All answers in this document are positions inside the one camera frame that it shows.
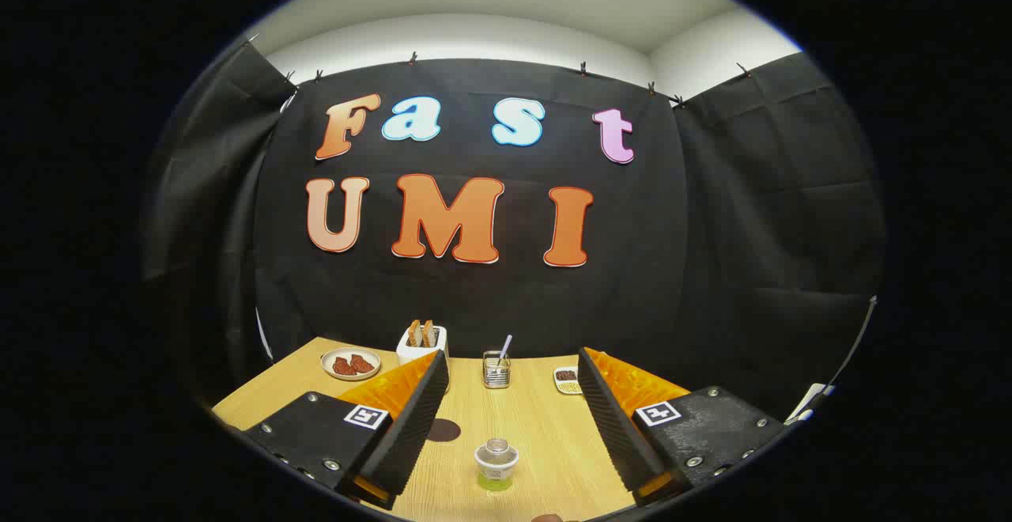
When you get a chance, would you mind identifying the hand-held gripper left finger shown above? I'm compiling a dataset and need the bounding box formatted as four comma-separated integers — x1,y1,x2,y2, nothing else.
241,350,450,511

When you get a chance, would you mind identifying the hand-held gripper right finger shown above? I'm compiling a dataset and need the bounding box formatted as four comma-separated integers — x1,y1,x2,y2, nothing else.
577,346,785,507

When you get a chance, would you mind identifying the clear juice bottle green base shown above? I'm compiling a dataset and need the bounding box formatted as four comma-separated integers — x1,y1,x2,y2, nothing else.
474,438,519,493

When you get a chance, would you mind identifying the white toaster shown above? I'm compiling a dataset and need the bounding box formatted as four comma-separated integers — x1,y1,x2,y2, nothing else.
396,324,449,366

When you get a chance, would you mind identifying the wooden table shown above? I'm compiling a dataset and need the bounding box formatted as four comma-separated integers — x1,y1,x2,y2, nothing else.
212,337,637,522

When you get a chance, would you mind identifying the round beige plate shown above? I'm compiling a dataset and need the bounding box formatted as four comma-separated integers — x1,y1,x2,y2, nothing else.
321,347,382,381

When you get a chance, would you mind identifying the metal wire holder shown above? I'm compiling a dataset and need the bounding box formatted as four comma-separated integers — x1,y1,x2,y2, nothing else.
482,350,512,389

